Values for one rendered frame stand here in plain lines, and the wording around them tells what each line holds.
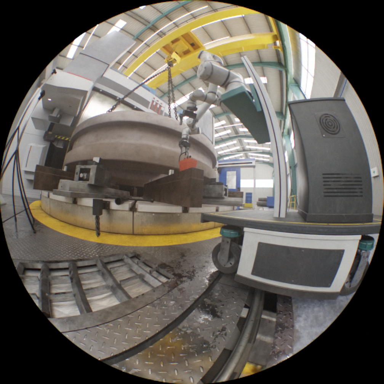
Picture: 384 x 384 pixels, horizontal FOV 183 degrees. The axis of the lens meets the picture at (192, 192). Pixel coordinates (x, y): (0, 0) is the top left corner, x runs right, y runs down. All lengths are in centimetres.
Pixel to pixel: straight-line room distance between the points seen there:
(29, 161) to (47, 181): 196
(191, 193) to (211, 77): 95
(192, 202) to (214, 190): 118
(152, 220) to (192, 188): 50
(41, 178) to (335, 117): 295
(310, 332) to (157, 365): 42
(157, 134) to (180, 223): 148
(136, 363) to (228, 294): 42
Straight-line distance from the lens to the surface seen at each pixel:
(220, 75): 87
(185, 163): 127
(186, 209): 130
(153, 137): 206
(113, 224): 124
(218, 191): 220
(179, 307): 49
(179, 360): 39
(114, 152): 186
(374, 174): 664
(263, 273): 49
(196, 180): 113
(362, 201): 60
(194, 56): 1199
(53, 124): 482
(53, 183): 248
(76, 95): 326
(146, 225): 121
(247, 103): 79
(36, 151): 428
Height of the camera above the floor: 38
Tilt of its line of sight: 4 degrees up
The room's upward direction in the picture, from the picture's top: 4 degrees clockwise
